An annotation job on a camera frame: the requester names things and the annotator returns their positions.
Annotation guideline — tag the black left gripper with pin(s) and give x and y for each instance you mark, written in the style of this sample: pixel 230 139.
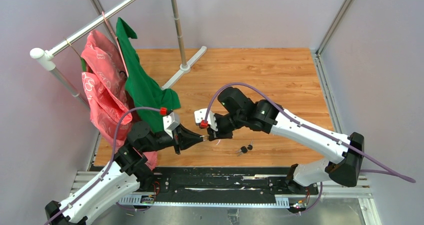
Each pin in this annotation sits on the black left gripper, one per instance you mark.
pixel 186 138

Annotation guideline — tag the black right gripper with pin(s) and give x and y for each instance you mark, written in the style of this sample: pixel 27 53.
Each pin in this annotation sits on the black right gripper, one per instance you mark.
pixel 212 134

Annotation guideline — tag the black-headed key bunch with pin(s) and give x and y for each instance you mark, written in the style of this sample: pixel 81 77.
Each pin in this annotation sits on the black-headed key bunch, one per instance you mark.
pixel 245 149

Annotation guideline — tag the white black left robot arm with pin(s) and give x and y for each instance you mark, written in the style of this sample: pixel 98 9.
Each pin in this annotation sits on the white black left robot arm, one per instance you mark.
pixel 127 172

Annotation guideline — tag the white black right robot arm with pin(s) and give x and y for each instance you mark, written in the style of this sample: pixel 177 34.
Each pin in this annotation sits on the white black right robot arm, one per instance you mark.
pixel 343 154

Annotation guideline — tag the green garment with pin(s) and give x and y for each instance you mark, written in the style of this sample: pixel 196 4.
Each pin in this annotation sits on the green garment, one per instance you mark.
pixel 144 90

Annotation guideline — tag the pink patterned garment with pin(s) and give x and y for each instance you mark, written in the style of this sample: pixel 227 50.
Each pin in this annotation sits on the pink patterned garment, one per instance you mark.
pixel 104 86

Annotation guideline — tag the white metal clothes rack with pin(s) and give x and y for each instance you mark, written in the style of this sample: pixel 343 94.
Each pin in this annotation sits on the white metal clothes rack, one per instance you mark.
pixel 45 57

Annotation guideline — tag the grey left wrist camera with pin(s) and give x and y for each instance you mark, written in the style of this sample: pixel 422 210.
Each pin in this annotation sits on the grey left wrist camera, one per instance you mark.
pixel 170 123

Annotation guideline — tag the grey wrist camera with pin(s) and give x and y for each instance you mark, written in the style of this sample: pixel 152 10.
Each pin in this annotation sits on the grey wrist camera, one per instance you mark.
pixel 170 123
pixel 202 119

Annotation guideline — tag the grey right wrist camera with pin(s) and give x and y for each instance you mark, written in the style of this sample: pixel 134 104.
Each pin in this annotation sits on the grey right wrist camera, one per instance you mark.
pixel 202 119

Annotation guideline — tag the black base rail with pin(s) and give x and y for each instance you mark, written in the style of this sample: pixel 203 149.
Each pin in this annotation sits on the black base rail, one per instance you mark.
pixel 241 187

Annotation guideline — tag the aluminium frame post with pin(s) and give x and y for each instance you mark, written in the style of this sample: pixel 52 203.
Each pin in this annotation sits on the aluminium frame post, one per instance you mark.
pixel 334 18

